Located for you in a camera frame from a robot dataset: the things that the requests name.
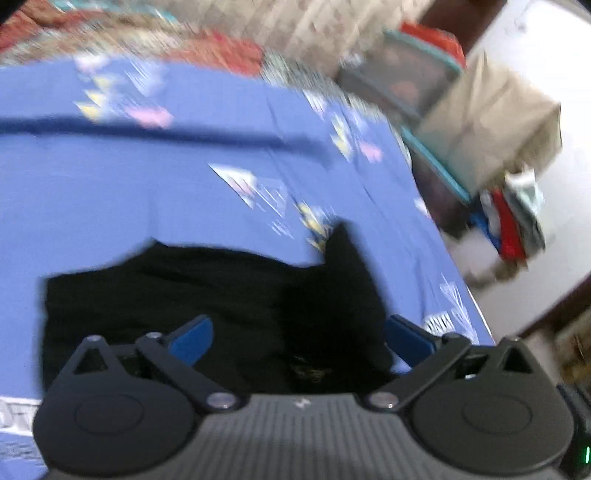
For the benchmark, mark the teal-framed storage box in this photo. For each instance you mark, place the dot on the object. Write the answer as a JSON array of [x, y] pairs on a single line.
[[397, 69]]

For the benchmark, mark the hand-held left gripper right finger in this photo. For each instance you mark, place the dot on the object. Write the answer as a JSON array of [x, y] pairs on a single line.
[[406, 340]]

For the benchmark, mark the beige patterned cloth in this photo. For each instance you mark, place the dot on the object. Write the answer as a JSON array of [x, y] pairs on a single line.
[[318, 32]]

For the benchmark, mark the black pants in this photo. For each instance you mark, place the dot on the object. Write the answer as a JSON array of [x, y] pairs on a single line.
[[194, 286]]

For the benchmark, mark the blue printed bedsheet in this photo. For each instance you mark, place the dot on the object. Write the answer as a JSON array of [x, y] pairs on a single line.
[[138, 184]]

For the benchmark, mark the brown cardboard box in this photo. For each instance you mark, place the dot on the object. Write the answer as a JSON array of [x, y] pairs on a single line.
[[489, 124]]

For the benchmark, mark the dark wooden door frame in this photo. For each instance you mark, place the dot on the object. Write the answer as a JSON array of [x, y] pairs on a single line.
[[554, 304]]

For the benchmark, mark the red patterned blanket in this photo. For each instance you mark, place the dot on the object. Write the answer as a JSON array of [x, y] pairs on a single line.
[[217, 48]]

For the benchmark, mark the pile of colourful clothes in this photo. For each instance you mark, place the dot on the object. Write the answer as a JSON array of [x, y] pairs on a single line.
[[512, 221]]

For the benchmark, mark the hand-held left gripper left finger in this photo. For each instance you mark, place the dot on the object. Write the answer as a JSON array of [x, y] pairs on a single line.
[[195, 340]]

